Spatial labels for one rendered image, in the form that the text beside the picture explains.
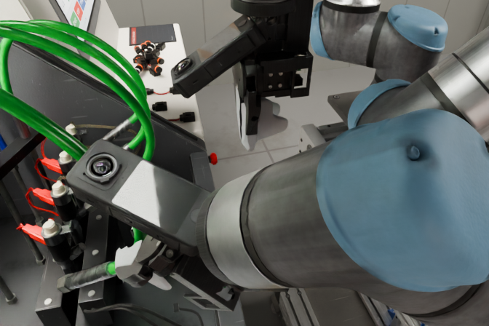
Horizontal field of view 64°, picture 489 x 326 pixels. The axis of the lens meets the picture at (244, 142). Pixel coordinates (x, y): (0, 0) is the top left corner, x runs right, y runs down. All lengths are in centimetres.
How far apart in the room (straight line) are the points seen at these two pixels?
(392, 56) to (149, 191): 64
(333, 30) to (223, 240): 67
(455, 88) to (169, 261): 25
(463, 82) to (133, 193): 25
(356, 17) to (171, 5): 206
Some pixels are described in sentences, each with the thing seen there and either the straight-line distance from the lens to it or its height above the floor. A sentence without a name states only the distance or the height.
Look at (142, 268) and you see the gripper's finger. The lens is 34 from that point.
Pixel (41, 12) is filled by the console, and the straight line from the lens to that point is 90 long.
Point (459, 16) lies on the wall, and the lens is 388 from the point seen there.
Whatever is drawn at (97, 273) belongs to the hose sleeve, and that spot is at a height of 115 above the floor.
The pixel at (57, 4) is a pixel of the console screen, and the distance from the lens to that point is 100.
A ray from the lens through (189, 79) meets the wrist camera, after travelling 44.
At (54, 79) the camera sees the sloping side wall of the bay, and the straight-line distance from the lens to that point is 84.
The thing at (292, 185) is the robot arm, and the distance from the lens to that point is 19.
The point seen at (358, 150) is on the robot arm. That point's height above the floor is 144.
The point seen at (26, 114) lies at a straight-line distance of 36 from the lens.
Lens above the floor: 155
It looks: 38 degrees down
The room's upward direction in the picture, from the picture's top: straight up
